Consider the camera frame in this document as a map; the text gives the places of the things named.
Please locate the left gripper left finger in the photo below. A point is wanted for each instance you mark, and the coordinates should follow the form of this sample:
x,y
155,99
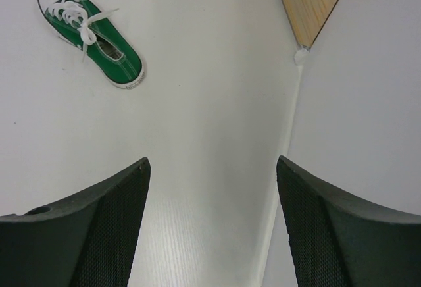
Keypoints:
x,y
86,239

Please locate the white cabinet door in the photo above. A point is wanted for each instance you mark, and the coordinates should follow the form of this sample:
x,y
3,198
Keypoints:
x,y
357,121

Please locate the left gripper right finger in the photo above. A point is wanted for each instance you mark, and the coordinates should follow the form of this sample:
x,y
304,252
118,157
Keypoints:
x,y
339,239

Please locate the green sneaker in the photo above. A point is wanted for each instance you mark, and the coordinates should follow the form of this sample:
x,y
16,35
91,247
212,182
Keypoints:
x,y
87,27

